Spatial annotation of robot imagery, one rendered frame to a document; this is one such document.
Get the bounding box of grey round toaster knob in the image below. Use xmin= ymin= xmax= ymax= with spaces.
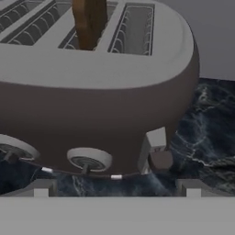
xmin=66 ymin=147 xmax=114 ymax=175
xmin=0 ymin=133 xmax=41 ymax=164

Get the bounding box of brown toaster lever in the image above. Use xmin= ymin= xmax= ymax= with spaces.
xmin=148 ymin=148 xmax=174 ymax=173

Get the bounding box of brown four-slot toaster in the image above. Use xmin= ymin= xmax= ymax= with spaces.
xmin=0 ymin=0 xmax=201 ymax=180

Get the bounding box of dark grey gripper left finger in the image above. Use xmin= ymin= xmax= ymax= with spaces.
xmin=0 ymin=178 xmax=59 ymax=198

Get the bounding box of brown bread slice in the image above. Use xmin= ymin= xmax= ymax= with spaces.
xmin=71 ymin=0 xmax=108 ymax=51

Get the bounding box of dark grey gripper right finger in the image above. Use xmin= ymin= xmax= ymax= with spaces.
xmin=176 ymin=178 xmax=235 ymax=198

